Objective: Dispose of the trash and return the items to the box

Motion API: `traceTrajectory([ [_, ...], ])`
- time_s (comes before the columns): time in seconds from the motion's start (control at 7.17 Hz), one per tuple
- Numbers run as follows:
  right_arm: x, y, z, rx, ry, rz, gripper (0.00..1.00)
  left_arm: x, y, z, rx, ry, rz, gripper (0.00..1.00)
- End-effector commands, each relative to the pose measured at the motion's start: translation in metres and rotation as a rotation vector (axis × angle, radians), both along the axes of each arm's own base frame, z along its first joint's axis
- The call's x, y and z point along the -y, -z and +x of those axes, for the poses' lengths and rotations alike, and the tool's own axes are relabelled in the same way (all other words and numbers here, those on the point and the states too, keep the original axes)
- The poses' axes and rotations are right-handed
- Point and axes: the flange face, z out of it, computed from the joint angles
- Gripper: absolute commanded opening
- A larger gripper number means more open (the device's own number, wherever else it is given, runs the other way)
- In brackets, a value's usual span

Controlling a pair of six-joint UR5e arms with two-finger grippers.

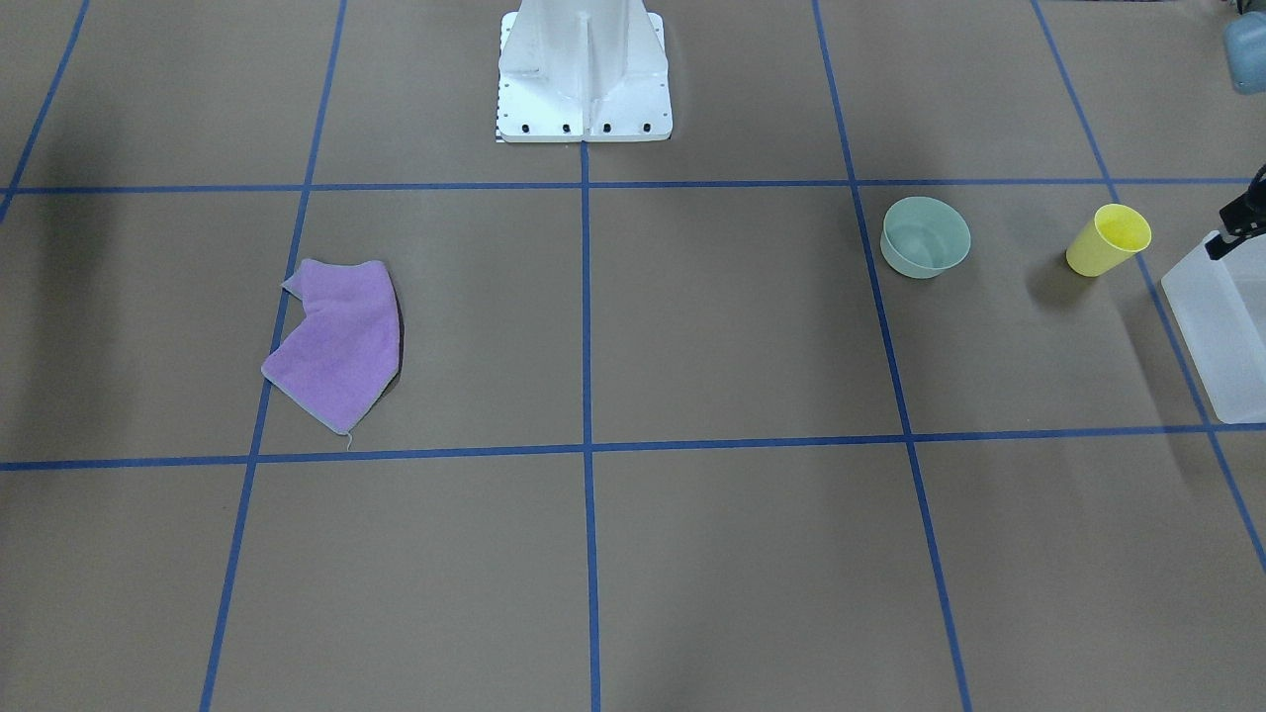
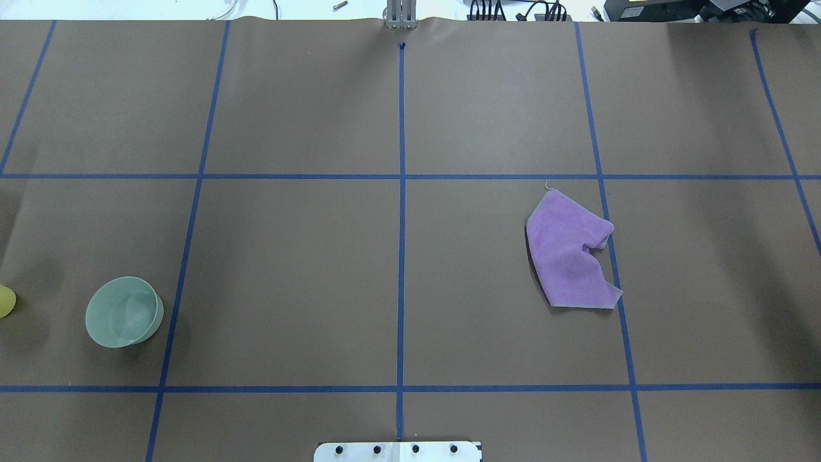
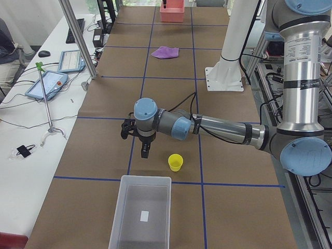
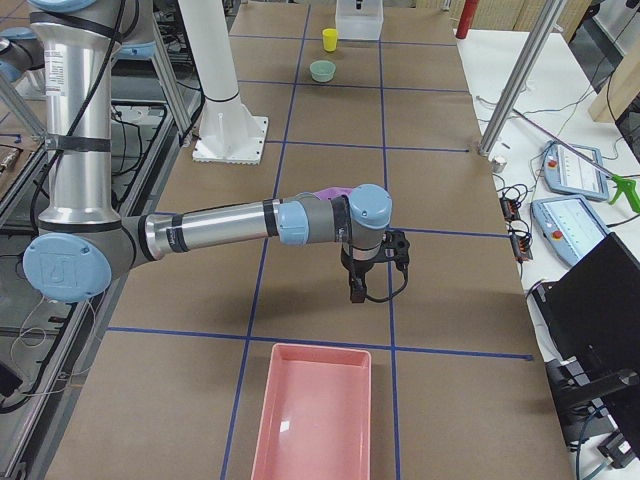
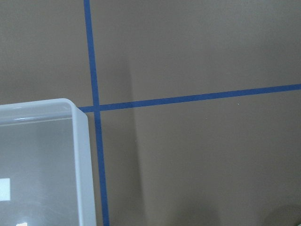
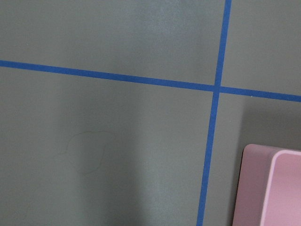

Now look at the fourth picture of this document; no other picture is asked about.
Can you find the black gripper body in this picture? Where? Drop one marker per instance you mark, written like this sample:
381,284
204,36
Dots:
356,270

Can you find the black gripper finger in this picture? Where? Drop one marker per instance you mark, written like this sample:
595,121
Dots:
357,291

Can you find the green plastic bowl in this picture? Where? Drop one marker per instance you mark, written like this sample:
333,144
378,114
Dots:
322,71

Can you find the lower teach pendant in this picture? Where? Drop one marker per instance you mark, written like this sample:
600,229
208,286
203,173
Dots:
570,225

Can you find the purple cloth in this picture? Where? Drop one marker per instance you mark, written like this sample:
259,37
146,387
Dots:
331,193

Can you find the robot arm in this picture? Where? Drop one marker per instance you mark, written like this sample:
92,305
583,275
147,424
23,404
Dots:
21,51
87,236

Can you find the black laptop monitor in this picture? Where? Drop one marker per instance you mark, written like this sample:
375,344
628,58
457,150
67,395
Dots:
592,315

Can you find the upper teach pendant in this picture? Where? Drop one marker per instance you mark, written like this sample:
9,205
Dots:
566,172

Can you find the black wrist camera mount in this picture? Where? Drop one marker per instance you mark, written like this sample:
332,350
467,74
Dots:
397,249

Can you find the green handled grabber tool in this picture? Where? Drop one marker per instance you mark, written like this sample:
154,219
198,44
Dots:
625,186

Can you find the translucent plastic box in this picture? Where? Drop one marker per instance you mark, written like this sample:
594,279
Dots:
359,20

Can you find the yellow plastic cup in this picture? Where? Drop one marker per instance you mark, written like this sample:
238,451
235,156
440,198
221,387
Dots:
330,39

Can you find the pink plastic tray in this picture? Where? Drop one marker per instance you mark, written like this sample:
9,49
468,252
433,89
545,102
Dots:
316,415

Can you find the teach pendant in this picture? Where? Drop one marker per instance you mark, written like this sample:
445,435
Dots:
570,225
566,172

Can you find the white pedestal column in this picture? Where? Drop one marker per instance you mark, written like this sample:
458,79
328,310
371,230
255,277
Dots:
228,132

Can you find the red fire extinguisher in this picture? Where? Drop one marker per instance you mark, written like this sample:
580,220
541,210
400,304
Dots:
466,18

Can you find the aluminium frame post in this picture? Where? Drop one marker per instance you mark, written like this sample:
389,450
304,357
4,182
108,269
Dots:
525,62

